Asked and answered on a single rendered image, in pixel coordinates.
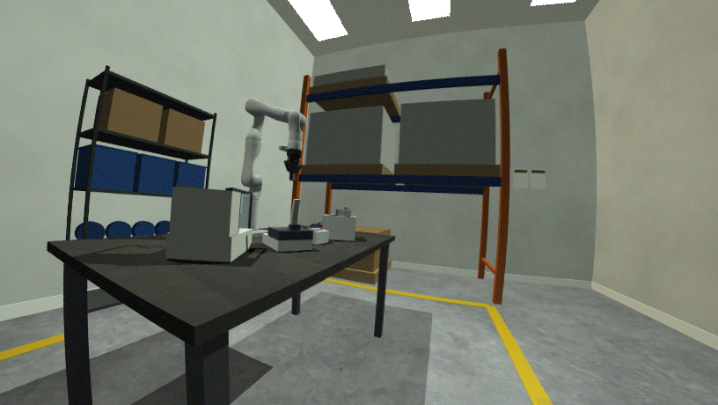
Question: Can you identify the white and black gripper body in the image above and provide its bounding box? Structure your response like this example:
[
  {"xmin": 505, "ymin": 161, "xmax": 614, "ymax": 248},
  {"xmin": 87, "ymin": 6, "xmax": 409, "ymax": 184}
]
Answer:
[{"xmin": 287, "ymin": 149, "xmax": 302, "ymax": 166}]

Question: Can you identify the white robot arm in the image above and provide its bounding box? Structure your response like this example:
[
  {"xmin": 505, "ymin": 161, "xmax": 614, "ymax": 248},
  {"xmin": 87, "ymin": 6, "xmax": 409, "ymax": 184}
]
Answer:
[{"xmin": 241, "ymin": 99, "xmax": 307, "ymax": 231}]

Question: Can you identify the white benchtop mixer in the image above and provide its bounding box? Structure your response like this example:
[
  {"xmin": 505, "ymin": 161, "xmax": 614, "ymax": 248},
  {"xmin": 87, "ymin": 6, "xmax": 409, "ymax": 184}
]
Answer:
[{"xmin": 309, "ymin": 210, "xmax": 356, "ymax": 241}]

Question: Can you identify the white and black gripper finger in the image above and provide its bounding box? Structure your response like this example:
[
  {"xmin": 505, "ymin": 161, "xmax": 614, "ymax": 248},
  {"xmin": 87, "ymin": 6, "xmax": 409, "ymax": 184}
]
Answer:
[
  {"xmin": 284, "ymin": 158, "xmax": 296, "ymax": 180},
  {"xmin": 292, "ymin": 161, "xmax": 302, "ymax": 181}
]

